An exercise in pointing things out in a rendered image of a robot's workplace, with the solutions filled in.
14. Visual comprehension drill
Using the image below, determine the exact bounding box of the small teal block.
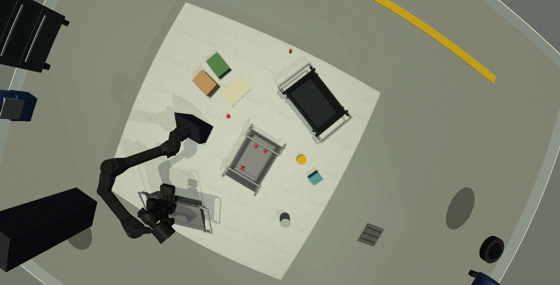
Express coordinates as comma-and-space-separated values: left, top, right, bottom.
308, 170, 323, 185

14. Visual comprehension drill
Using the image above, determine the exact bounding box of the brown rectangular block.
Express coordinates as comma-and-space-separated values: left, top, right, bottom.
192, 70, 220, 97

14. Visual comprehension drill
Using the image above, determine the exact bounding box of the yellow short cylinder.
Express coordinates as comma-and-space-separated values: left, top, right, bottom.
297, 155, 306, 165

